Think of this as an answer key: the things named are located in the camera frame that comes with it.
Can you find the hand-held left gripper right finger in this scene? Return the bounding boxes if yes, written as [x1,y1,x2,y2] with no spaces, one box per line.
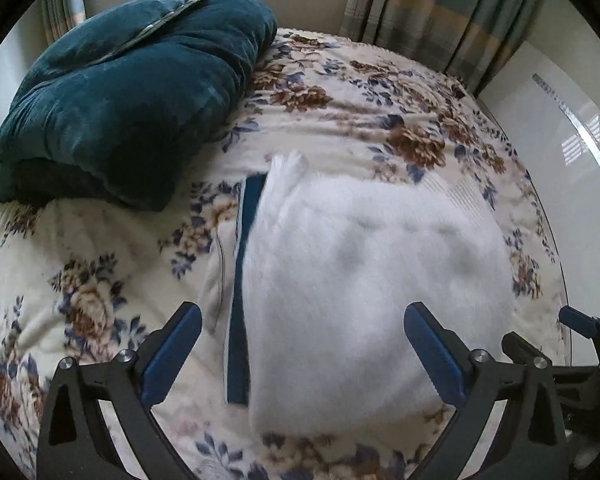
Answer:
[404,302,568,480]

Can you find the teal velvet pillow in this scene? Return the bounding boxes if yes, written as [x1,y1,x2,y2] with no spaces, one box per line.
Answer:
[27,0,211,92]

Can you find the narrow grey-blue curtain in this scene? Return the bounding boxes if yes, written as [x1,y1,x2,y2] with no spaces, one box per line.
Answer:
[39,0,88,47]

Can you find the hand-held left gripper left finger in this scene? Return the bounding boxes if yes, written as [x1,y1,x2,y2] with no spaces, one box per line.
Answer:
[36,301,203,480]

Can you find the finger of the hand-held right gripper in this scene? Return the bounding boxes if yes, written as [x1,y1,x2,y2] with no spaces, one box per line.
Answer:
[558,306,600,342]
[501,331,598,378]

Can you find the striped green curtain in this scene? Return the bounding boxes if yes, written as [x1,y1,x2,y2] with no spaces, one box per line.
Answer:
[339,0,549,97]

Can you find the teal velvet quilt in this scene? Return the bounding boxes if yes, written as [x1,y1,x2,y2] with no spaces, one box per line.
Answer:
[0,0,278,212]

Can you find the floral bed blanket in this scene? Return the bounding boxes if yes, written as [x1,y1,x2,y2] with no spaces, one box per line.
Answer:
[0,27,572,480]

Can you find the white knit sweater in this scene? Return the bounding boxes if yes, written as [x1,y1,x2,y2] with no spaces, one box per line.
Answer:
[240,150,514,436]

